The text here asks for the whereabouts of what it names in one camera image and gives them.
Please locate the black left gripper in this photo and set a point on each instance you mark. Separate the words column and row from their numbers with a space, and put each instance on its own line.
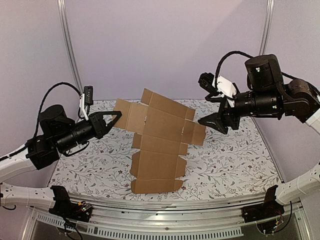
column 98, row 123

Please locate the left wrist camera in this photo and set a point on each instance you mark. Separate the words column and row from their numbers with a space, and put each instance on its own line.
column 85, row 102

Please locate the aluminium frame post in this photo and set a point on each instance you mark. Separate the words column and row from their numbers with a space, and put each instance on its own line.
column 62, row 11
column 266, row 26

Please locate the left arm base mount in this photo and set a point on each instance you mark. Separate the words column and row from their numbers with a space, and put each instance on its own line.
column 63, row 207

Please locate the floral patterned table mat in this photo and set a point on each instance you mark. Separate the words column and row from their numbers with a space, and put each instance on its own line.
column 225, row 166

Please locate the right aluminium frame post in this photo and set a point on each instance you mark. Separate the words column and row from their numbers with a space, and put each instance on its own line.
column 266, row 26

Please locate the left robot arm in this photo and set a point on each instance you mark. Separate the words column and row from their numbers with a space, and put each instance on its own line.
column 60, row 134

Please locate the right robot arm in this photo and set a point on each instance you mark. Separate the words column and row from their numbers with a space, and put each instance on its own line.
column 272, row 94

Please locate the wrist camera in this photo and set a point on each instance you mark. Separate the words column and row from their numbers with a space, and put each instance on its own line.
column 217, row 86
column 85, row 102

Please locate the left aluminium frame post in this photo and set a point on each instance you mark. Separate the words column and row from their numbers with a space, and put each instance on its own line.
column 62, row 11

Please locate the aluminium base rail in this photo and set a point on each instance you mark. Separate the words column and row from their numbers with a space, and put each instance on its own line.
column 211, row 219

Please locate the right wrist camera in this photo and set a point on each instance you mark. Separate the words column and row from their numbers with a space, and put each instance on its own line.
column 217, row 86

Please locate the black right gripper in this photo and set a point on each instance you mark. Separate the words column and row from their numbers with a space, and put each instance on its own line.
column 227, row 115

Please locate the brown cardboard box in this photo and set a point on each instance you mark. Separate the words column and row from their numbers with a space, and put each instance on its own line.
column 163, row 130

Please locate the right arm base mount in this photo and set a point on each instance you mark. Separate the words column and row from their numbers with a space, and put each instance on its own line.
column 267, row 209

